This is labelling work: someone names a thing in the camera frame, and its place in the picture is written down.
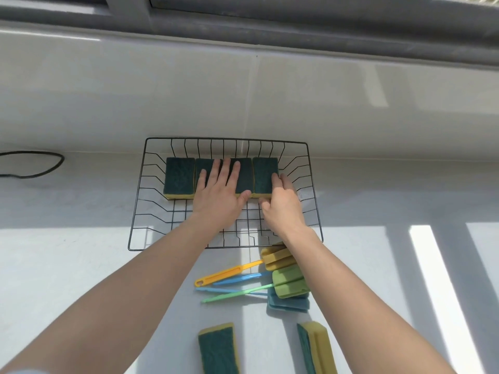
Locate person's left forearm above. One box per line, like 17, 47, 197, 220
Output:
0, 213, 231, 374

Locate green and yellow sponge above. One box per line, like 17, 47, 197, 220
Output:
198, 323, 241, 374
194, 157, 224, 180
252, 156, 280, 199
163, 157, 196, 201
228, 157, 254, 195
296, 321, 339, 374

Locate dark grey window frame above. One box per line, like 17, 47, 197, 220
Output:
0, 0, 499, 69

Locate person's left hand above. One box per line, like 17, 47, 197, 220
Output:
193, 157, 252, 234

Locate person's right forearm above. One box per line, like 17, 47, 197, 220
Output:
284, 228, 457, 374

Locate black wire basket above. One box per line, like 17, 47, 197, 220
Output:
127, 137, 324, 252

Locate person's right hand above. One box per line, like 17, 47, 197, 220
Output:
260, 172, 316, 246

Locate black power cable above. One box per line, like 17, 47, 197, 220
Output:
0, 151, 65, 179

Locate yellow head blue handle brush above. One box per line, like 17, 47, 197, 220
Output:
212, 271, 274, 286

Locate blue sponge brush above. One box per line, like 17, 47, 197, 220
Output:
194, 286, 311, 314

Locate green sponge brush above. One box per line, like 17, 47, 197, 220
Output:
201, 266, 311, 304

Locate orange-handled mustard sponge brush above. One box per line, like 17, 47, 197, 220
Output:
194, 244, 298, 289

